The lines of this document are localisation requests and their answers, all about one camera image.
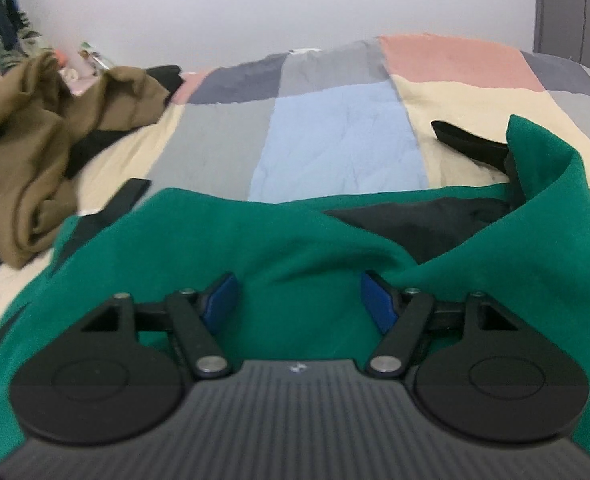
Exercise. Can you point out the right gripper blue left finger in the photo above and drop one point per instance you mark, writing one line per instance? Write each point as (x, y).
(125, 367)

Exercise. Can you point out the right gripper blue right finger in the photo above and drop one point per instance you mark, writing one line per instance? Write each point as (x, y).
(473, 366)

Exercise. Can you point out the green hooded sweatshirt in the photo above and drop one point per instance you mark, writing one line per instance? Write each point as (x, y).
(299, 266)

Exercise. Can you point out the brown jacket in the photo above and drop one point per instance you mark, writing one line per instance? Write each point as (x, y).
(40, 120)

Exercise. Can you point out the patchwork bed cover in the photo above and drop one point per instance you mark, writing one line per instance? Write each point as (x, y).
(355, 120)

